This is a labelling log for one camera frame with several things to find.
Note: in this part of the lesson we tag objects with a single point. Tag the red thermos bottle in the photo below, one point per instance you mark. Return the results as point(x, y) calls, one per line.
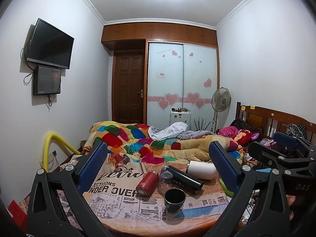
point(147, 184)

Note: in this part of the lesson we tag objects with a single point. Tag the colourful patchwork blanket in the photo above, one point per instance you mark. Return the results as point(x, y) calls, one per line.
point(134, 140)

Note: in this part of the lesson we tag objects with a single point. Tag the wooden overhead cabinet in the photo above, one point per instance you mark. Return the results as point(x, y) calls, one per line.
point(129, 36)

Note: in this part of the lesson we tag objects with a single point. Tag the pink clothing pile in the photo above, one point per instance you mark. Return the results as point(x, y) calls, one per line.
point(230, 131)

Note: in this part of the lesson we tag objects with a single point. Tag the dark green cup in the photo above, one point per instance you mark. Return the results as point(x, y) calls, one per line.
point(174, 199)

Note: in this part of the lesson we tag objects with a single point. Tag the newspaper print tablecloth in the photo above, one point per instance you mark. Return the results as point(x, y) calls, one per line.
point(114, 199)

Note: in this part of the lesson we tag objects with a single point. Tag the white sliding wardrobe with hearts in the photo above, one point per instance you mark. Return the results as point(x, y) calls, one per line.
point(181, 76)

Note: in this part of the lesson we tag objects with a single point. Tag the grey white striped clothing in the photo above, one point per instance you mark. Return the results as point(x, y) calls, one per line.
point(176, 130)

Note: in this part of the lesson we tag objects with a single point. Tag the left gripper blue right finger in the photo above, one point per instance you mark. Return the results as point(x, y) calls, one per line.
point(270, 216)

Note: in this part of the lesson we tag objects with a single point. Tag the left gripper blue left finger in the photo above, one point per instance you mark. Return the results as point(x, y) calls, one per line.
point(46, 216)

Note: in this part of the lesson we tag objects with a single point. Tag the brown wooden door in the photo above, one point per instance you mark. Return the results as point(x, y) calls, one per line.
point(127, 92)

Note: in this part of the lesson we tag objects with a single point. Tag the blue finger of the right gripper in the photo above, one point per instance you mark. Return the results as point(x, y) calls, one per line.
point(297, 174)
point(293, 142)

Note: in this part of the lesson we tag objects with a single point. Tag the yellow padded bed rail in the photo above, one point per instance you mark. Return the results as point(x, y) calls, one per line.
point(55, 141)

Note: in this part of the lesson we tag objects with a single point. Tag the wall mounted black television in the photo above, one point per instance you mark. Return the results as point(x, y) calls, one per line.
point(50, 46)

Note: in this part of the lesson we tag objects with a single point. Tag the blue booklet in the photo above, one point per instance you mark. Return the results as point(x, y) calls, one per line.
point(265, 170)

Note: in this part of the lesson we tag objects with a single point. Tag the white standing fan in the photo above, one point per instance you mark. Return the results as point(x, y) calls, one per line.
point(220, 102)

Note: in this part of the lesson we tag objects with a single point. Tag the small black wall monitor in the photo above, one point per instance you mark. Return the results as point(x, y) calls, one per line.
point(46, 81)

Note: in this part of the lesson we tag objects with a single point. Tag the wooden bed headboard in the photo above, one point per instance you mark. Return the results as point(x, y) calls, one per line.
point(271, 121)

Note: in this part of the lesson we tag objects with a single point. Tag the white thermos bottle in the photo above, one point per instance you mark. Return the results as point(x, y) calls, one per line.
point(201, 170)

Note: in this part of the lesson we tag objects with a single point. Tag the black thermos bottle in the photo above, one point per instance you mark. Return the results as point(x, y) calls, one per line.
point(187, 182)

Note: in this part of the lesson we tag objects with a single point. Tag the clear glass cup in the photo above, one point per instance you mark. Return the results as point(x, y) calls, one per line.
point(165, 182)

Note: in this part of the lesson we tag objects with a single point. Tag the red plush toy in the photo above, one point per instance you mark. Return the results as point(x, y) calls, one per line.
point(243, 137)

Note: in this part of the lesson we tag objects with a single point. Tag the white appliance box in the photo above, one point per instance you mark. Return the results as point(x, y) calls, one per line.
point(181, 115)

